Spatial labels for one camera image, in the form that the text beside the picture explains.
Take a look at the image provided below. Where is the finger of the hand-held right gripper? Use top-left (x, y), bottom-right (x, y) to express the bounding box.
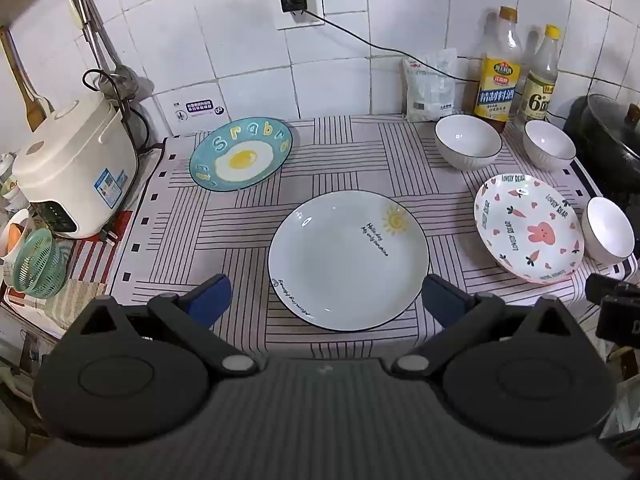
top-left (585, 272), bottom-right (640, 307)
top-left (596, 297), bottom-right (640, 347)

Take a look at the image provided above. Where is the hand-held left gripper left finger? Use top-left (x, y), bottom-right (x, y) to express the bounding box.
top-left (67, 274), bottom-right (258, 379)

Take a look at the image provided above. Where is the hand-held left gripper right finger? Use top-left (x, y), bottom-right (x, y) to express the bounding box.
top-left (390, 274), bottom-right (577, 379)

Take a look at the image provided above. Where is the medium white bowl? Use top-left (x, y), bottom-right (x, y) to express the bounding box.
top-left (581, 196), bottom-right (636, 264)

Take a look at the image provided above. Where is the pink rabbit print plate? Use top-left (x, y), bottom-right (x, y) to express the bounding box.
top-left (473, 173), bottom-right (585, 285)

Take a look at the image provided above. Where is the white sun print plate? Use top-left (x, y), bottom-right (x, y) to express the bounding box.
top-left (268, 190), bottom-right (430, 332)

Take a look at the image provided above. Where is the teal fried egg plate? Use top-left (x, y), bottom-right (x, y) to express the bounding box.
top-left (189, 117), bottom-right (293, 192)

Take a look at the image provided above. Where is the red striped cloth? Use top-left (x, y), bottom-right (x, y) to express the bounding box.
top-left (62, 209), bottom-right (136, 283)

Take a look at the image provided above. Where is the small white bowl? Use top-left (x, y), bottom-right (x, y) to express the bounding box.
top-left (523, 120), bottom-right (577, 171)

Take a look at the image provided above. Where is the black wok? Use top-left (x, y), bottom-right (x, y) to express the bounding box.
top-left (564, 92), bottom-right (640, 202)

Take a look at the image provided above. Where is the glass wok lid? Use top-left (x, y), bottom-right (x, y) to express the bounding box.
top-left (587, 93), bottom-right (640, 163)

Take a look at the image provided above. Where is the large white bowl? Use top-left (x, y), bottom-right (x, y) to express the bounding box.
top-left (434, 115), bottom-right (503, 171)

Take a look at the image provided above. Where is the striped tablecloth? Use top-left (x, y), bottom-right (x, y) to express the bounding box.
top-left (107, 114), bottom-right (640, 352)

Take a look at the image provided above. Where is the green plastic colander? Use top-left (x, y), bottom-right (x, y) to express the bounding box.
top-left (12, 228), bottom-right (69, 297)

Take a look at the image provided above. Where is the cream rice cooker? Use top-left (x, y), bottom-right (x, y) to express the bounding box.
top-left (12, 92), bottom-right (139, 239)

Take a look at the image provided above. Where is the clear vinegar bottle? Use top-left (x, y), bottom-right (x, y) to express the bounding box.
top-left (521, 24), bottom-right (560, 123)

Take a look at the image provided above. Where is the white salt bag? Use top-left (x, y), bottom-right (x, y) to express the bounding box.
top-left (402, 49), bottom-right (458, 123)

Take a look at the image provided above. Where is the yellow label oil bottle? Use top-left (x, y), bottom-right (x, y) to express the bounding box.
top-left (474, 6), bottom-right (522, 122)

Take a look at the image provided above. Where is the wooden spatula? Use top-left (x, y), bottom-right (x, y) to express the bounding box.
top-left (0, 26), bottom-right (50, 134)

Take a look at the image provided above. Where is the wall sticker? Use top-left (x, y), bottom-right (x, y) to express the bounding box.
top-left (174, 97), bottom-right (227, 122)

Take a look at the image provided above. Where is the rice cooker power cord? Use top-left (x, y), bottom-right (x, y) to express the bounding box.
top-left (81, 68), bottom-right (152, 152)

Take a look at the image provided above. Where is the black power cable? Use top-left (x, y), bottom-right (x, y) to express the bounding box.
top-left (298, 0), bottom-right (473, 82)

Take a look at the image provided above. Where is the white wall socket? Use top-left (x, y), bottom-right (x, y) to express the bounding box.
top-left (272, 0), bottom-right (327, 31)

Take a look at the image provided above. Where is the cream handled hanging utensil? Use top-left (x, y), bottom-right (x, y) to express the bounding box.
top-left (64, 0), bottom-right (87, 32)

